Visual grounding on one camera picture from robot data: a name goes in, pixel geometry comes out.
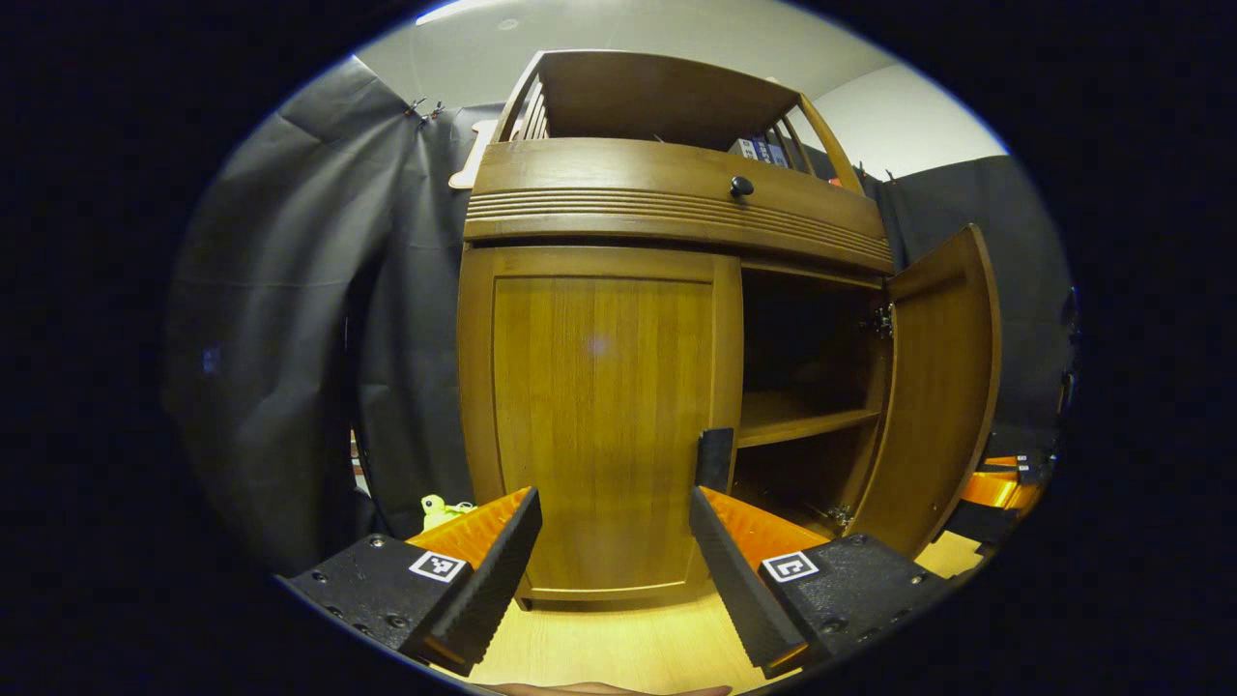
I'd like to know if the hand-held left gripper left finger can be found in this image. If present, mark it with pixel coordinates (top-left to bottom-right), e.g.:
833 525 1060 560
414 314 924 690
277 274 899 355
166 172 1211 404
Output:
278 485 544 678

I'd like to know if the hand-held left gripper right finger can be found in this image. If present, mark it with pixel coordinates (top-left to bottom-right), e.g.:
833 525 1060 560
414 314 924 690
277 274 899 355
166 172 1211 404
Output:
687 485 956 681

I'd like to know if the wooden cabinet door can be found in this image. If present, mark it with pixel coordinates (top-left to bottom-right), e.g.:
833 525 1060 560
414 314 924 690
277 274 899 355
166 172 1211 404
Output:
457 244 745 605
850 224 1003 560

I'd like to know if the wooden double-door shoe cabinet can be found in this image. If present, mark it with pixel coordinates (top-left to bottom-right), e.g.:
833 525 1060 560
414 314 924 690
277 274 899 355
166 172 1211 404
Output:
456 48 895 612

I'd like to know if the green frog toy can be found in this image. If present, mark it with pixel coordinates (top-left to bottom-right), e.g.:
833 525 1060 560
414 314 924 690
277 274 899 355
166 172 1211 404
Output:
420 494 476 531

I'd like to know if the wooden inner shelf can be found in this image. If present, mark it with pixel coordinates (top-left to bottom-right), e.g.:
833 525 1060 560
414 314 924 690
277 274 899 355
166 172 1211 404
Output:
736 391 882 449

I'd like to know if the wooden drawer with black knob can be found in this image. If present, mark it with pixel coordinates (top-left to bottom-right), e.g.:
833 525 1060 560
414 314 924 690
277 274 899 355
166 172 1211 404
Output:
462 137 895 276

